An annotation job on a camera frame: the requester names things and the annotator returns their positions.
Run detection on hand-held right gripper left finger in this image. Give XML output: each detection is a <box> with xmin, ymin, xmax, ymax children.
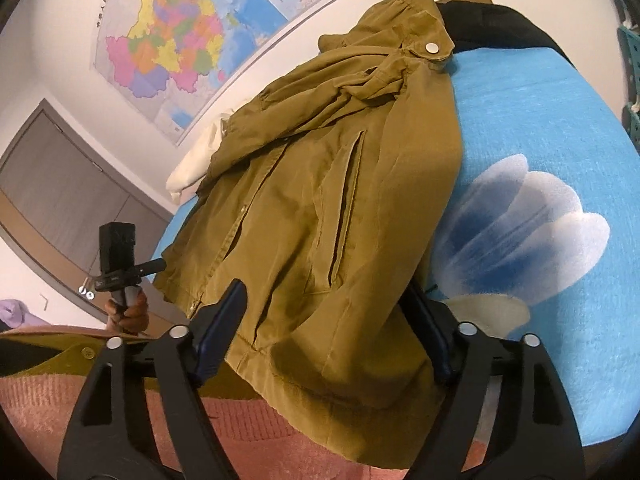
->
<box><xmin>56</xmin><ymin>278</ymin><xmax>248</xmax><ymax>480</ymax></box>

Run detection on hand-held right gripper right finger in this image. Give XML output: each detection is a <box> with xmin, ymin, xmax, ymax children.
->
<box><xmin>400</xmin><ymin>280</ymin><xmax>586</xmax><ymax>480</ymax></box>

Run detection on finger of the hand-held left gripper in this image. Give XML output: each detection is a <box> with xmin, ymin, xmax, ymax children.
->
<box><xmin>134</xmin><ymin>258</ymin><xmax>167</xmax><ymax>277</ymax></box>

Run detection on olive green jacket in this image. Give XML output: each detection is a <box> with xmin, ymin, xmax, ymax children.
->
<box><xmin>152</xmin><ymin>0</ymin><xmax>463</xmax><ymax>466</ymax></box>

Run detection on person's left hand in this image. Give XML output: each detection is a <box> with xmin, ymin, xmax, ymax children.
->
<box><xmin>104</xmin><ymin>287</ymin><xmax>150</xmax><ymax>336</ymax></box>

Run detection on grey wardrobe door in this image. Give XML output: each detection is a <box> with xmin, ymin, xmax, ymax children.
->
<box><xmin>0</xmin><ymin>100</ymin><xmax>173</xmax><ymax>331</ymax></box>

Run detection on cream garment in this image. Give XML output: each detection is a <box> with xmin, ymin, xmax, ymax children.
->
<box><xmin>166</xmin><ymin>115</ymin><xmax>236</xmax><ymax>205</ymax></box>

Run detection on olive buttoned garment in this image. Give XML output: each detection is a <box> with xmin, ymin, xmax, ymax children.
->
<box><xmin>0</xmin><ymin>335</ymin><xmax>261</xmax><ymax>401</ymax></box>

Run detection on purple cloth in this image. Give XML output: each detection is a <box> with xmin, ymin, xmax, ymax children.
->
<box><xmin>0</xmin><ymin>299</ymin><xmax>26</xmax><ymax>333</ymax></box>

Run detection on pink knit sweater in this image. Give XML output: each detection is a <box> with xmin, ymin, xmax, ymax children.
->
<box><xmin>0</xmin><ymin>370</ymin><xmax>496</xmax><ymax>480</ymax></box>

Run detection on blue floral bedsheet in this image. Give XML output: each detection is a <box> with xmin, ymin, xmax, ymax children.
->
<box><xmin>150</xmin><ymin>45</ymin><xmax>640</xmax><ymax>448</ymax></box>

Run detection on teal perforated plastic stool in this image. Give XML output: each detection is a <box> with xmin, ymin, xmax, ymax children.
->
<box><xmin>617</xmin><ymin>22</ymin><xmax>640</xmax><ymax>108</ymax></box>
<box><xmin>620</xmin><ymin>107</ymin><xmax>640</xmax><ymax>148</ymax></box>

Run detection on black garment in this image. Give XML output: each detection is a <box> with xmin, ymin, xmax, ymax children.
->
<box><xmin>435</xmin><ymin>0</ymin><xmax>566</xmax><ymax>56</ymax></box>

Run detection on colourful wall map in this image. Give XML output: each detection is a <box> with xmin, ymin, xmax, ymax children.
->
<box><xmin>90</xmin><ymin>0</ymin><xmax>351</xmax><ymax>147</ymax></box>

